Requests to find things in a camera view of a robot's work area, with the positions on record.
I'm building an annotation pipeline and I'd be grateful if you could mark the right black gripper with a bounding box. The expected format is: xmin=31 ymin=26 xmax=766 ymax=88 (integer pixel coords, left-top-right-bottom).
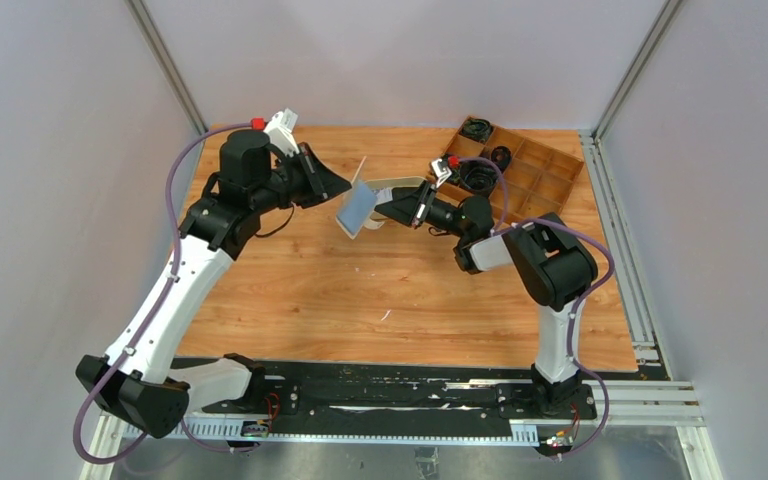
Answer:
xmin=376 ymin=180 xmax=470 ymax=240

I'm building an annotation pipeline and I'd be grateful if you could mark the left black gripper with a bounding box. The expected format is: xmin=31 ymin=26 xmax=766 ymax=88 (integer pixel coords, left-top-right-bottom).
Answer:
xmin=252 ymin=142 xmax=352 ymax=215

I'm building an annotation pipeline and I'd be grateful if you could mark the beige card holder wallet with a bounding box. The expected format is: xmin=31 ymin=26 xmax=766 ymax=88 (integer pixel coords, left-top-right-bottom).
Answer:
xmin=335 ymin=156 xmax=384 ymax=240

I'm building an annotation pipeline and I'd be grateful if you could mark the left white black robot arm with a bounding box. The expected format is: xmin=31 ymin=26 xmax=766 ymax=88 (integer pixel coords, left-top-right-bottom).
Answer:
xmin=76 ymin=129 xmax=351 ymax=438

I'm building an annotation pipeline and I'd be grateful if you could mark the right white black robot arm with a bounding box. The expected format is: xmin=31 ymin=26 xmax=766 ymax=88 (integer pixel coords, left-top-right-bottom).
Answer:
xmin=375 ymin=181 xmax=598 ymax=418

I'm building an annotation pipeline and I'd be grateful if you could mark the white card in tray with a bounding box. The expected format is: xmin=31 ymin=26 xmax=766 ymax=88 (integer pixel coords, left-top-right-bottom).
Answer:
xmin=375 ymin=188 xmax=393 ymax=205

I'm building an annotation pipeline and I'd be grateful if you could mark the beige oval tray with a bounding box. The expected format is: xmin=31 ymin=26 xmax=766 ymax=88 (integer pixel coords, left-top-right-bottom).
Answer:
xmin=363 ymin=176 xmax=426 ymax=230

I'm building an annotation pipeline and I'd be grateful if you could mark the wooden compartment organizer box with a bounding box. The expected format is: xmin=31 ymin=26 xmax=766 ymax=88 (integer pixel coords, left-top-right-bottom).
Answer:
xmin=441 ymin=116 xmax=584 ymax=223

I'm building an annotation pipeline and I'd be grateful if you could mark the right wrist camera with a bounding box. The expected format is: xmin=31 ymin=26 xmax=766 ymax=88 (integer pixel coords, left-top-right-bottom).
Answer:
xmin=429 ymin=156 xmax=459 ymax=190

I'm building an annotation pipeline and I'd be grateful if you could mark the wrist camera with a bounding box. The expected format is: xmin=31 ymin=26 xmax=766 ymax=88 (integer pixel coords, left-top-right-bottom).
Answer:
xmin=264 ymin=108 xmax=299 ymax=156
xmin=429 ymin=156 xmax=459 ymax=190

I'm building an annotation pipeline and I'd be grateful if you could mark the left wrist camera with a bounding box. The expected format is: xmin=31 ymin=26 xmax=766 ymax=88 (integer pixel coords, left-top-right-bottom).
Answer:
xmin=264 ymin=108 xmax=299 ymax=156

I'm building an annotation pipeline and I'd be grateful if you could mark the large coiled black cable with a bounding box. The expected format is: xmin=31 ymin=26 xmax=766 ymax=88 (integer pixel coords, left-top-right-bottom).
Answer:
xmin=460 ymin=161 xmax=502 ymax=199

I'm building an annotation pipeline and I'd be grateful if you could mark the coiled black cable top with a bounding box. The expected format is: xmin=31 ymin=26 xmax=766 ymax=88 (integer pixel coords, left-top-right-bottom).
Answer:
xmin=460 ymin=117 xmax=494 ymax=144

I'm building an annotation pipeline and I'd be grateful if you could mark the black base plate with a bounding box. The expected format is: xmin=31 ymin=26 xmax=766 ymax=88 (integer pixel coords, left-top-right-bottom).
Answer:
xmin=204 ymin=361 xmax=597 ymax=438

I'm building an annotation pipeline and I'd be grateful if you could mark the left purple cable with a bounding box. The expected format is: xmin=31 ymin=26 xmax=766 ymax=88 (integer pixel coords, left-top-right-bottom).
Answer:
xmin=72 ymin=121 xmax=263 ymax=465

